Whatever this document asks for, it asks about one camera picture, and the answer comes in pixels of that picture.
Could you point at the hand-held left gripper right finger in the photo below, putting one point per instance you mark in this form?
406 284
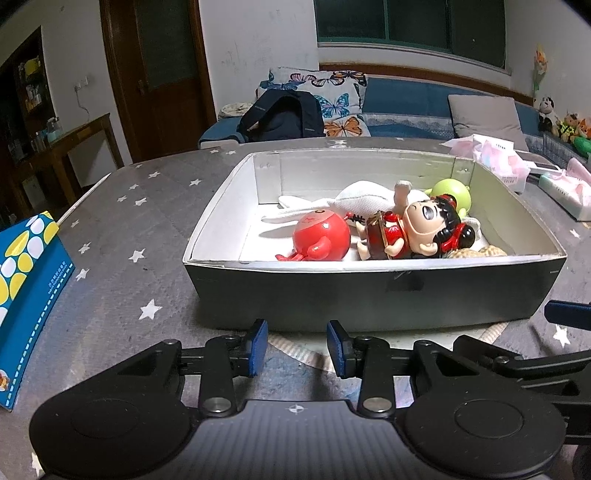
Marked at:
337 351

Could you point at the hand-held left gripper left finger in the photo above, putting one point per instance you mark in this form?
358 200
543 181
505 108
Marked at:
258 346

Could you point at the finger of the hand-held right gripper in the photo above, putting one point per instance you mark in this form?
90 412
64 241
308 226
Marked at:
531 371
569 314

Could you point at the grey cardboard box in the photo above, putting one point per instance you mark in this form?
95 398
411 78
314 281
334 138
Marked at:
369 295

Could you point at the tan peanut toy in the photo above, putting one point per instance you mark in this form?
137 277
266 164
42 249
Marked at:
489 251

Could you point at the red round toy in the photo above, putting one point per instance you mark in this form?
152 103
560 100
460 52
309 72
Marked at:
321 233

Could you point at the red dress doll figure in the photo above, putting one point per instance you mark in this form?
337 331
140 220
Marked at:
425 224

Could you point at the white plush toy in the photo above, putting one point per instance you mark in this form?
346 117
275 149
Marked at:
364 198

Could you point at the green round toy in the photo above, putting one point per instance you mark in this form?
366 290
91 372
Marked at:
450 191

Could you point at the pale round mat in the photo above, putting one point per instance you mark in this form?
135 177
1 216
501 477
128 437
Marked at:
300 353

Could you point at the pink and green tissue pack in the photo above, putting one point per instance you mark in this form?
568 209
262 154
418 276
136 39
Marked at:
570 189

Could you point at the white phone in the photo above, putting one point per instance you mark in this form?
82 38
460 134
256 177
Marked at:
542 165

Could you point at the green plush toy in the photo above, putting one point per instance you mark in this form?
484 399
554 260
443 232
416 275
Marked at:
583 145

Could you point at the grey star-print tablecloth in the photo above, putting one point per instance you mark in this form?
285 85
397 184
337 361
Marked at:
138 221

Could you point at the yellow plush toy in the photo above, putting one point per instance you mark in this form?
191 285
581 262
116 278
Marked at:
570 127

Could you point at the orange plush toy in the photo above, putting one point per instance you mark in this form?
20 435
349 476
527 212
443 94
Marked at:
586 127

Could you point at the panda plush toy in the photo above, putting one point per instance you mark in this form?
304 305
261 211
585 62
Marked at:
548 113

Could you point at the grey pillow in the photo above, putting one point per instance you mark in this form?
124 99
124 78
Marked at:
487 117

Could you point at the blue dotted tissue box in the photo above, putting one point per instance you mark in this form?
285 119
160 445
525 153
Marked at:
32 295

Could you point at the dark blue backpack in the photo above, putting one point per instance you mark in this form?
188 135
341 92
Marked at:
281 115

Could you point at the patterned round cushion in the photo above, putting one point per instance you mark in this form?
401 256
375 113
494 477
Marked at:
235 110

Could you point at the butterfly print pillow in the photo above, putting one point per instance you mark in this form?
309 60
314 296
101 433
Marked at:
337 97

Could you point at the blue sofa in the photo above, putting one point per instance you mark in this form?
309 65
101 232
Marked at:
406 99

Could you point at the wooden side desk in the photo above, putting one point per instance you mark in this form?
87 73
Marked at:
83 147

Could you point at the brown wooden door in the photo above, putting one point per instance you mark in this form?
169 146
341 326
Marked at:
157 69

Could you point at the dark wooden shelf cabinet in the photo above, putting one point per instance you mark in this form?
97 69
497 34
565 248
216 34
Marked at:
25 115

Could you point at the flower wall decoration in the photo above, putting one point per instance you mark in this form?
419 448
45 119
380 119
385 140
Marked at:
539 64

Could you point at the white wall socket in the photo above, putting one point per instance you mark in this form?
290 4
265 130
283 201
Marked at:
81 85

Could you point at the green frame window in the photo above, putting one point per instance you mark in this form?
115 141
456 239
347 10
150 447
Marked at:
406 23

